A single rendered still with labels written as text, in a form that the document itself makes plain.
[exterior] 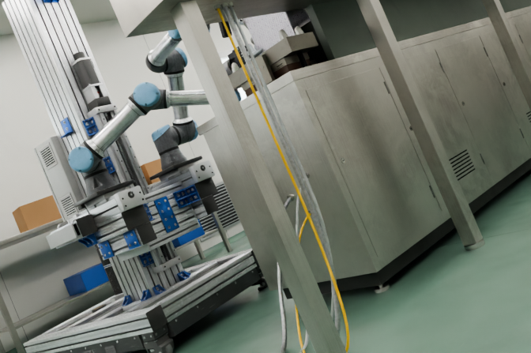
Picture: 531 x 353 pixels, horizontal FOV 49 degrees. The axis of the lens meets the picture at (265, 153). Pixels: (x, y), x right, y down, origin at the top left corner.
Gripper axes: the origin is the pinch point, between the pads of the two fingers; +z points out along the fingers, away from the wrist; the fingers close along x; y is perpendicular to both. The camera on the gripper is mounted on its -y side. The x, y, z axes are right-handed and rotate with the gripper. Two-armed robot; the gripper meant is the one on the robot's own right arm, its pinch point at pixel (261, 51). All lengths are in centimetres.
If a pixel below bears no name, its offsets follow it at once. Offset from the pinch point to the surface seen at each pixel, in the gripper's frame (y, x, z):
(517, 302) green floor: -109, -41, 91
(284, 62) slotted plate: -13.7, -18.9, 26.7
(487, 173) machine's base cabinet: -92, 74, 34
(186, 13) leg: 1, -76, 52
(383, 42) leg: -21, 13, 50
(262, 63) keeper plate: -10.1, -21.9, 19.0
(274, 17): 8.9, -0.3, 14.9
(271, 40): 1.5, -0.2, 8.0
